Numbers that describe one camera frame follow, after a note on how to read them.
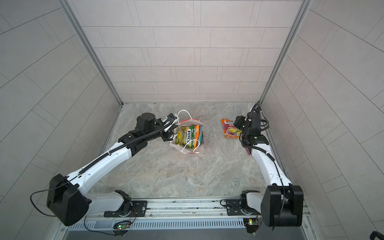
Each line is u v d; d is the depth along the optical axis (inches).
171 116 24.8
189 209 28.4
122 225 25.3
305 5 27.6
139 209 27.8
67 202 14.8
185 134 35.0
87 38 32.5
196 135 33.1
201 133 33.2
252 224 26.8
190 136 33.9
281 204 14.9
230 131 38.1
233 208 27.9
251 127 23.6
